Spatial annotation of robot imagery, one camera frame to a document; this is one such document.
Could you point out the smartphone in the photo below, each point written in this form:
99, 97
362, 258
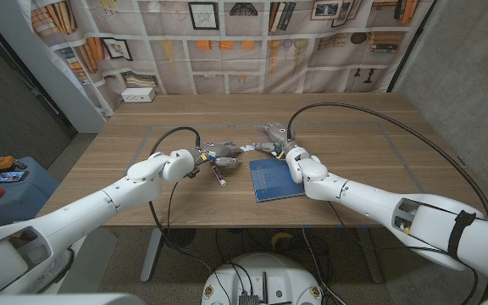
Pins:
10, 176

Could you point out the white wall column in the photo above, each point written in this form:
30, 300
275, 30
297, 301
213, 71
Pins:
57, 84

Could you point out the white table leg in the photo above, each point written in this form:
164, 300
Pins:
151, 254

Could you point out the blue-grey cart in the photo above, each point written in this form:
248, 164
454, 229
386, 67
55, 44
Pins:
19, 199

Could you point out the yellow object under table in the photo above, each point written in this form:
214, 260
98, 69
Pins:
281, 237

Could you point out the printed bookshelf backdrop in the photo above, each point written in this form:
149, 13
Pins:
235, 55

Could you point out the black round disc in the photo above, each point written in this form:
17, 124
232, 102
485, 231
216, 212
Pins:
182, 237

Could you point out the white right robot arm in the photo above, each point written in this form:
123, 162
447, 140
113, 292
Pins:
375, 203

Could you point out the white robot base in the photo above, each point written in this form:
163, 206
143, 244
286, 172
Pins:
269, 275

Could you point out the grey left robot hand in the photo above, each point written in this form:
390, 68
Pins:
220, 151

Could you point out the white robot torso edge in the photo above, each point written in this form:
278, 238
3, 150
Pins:
57, 300

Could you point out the black backdrop stand pole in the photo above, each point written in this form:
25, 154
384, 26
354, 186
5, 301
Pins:
410, 50

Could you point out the grey table leg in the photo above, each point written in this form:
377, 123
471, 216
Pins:
371, 258

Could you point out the orange handheld device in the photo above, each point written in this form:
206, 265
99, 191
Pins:
3, 162

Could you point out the blue notebook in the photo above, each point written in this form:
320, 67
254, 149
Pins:
271, 180

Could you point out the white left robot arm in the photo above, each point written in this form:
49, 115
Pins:
91, 207

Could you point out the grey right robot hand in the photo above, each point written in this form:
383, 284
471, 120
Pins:
278, 135

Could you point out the white power outlet box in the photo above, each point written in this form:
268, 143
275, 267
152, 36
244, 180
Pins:
138, 95

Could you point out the maroon dry erase marker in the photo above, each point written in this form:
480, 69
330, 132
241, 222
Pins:
220, 178

